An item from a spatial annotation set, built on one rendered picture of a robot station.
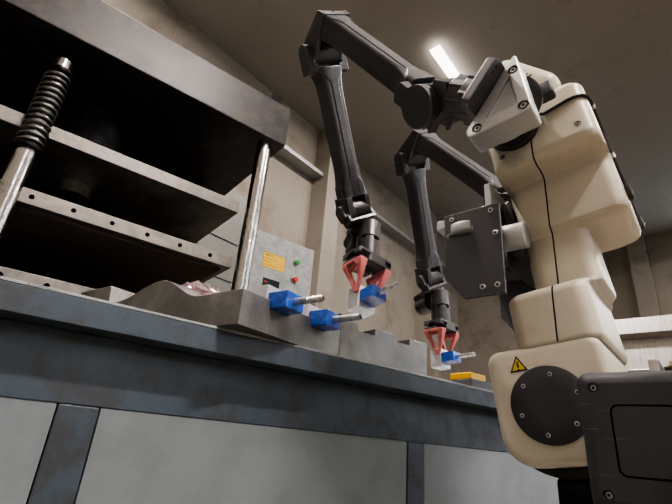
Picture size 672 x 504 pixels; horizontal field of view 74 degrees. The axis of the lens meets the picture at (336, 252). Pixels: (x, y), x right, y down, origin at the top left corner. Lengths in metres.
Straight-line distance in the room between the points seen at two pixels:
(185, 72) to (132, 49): 0.19
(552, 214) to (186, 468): 0.69
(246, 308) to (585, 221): 0.55
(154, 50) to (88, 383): 1.42
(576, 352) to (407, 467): 0.45
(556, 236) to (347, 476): 0.55
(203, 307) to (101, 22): 1.34
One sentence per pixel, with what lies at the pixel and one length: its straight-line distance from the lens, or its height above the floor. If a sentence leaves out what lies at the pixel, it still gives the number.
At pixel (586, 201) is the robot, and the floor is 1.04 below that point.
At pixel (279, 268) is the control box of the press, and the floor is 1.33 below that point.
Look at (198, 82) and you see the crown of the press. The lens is 1.91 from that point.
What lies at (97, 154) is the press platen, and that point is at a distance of 1.77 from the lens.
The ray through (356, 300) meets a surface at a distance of 0.98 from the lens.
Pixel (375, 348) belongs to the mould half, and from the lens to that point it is 0.98.
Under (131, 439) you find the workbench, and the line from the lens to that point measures 0.71.
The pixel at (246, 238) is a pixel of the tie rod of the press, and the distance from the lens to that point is 1.74.
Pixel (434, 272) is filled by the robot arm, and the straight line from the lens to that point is 1.45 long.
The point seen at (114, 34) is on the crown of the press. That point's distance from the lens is 1.88.
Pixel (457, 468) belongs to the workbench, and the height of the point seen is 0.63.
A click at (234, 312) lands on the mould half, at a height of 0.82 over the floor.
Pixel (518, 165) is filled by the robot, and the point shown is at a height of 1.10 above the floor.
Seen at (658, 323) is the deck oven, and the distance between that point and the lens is 6.14.
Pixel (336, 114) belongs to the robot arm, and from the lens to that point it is 1.11.
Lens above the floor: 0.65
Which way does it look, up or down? 24 degrees up
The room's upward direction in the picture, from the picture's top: 5 degrees clockwise
